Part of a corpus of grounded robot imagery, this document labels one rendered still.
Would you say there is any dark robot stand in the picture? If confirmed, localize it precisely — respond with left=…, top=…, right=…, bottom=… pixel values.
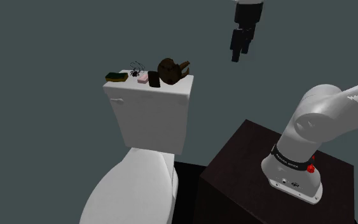
left=193, top=118, right=358, bottom=224

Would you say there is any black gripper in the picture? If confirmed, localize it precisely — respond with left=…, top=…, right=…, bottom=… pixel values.
left=230, top=3, right=264, bottom=63

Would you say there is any green and yellow sponge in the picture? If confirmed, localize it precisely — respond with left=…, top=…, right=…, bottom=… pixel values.
left=105, top=72, right=129, bottom=83

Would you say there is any white toilet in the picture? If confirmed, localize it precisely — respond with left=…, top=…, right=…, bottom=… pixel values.
left=78, top=69, right=195, bottom=224

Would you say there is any black spider figure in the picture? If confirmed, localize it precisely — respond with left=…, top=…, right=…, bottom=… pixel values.
left=129, top=60, right=146, bottom=78

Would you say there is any brown teapot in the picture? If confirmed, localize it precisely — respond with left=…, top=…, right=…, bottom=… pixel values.
left=157, top=57, right=191, bottom=86

